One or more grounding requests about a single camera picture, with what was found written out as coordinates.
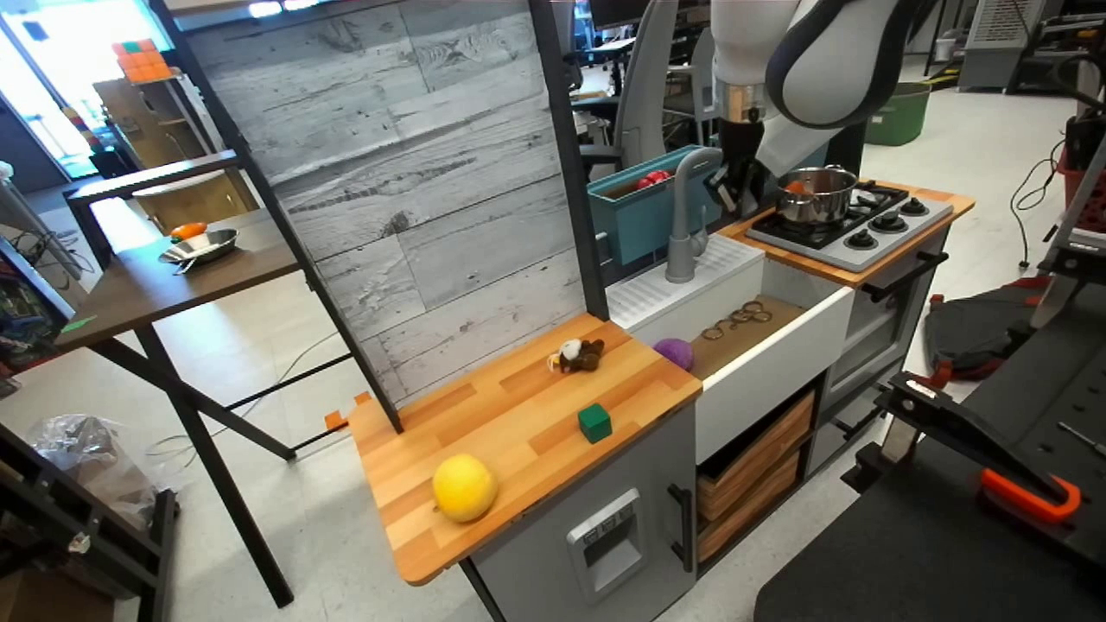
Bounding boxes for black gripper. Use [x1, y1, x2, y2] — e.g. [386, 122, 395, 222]
[709, 107, 769, 222]

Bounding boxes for grey curved toy tap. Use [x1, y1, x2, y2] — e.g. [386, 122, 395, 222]
[662, 145, 731, 288]

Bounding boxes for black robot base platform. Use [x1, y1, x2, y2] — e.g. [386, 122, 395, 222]
[752, 279, 1106, 622]

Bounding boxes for steel pot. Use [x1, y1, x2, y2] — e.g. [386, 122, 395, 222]
[769, 161, 863, 229]

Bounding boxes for teal bin with red items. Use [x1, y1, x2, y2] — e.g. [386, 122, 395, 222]
[583, 145, 726, 278]

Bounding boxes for grey toy stove top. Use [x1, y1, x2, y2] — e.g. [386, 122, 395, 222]
[746, 179, 956, 278]

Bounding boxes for purple toy ball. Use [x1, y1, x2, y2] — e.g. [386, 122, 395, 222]
[651, 335, 699, 376]

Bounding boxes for white toy sink basin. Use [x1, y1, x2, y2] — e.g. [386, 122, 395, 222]
[603, 232, 856, 468]

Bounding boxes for green bucket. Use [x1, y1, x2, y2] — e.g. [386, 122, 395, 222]
[863, 81, 932, 148]

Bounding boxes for grey toy oven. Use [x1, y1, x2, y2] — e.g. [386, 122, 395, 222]
[803, 234, 954, 476]

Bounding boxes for brown plush toy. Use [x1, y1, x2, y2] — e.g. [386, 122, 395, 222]
[547, 335, 609, 379]

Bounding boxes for green cube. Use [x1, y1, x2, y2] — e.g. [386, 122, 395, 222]
[575, 400, 616, 447]

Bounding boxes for wooden drawer crates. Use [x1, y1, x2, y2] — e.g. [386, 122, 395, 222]
[691, 389, 820, 566]

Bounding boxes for wooden counter top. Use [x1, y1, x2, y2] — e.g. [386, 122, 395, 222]
[347, 312, 706, 592]

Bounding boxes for grey wood backdrop panel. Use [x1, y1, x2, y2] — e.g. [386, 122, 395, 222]
[183, 0, 592, 414]

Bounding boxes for yellow ball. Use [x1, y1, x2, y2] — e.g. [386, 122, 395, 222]
[429, 453, 504, 528]

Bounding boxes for grey toy kitchen cabinet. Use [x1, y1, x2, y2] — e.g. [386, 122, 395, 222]
[465, 400, 701, 622]

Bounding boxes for orange and white device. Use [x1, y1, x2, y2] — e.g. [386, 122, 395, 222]
[158, 222, 243, 278]

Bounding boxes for dark brown table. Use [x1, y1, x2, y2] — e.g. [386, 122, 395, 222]
[0, 148, 356, 612]

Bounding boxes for orange box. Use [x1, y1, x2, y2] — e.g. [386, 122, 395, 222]
[112, 39, 179, 89]

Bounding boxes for clear plastic bag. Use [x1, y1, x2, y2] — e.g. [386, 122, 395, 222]
[31, 410, 158, 528]

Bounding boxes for white floor cable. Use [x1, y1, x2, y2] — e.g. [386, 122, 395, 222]
[1007, 136, 1070, 278]

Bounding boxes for orange clamp handle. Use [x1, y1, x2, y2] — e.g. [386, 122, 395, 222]
[978, 464, 1084, 532]

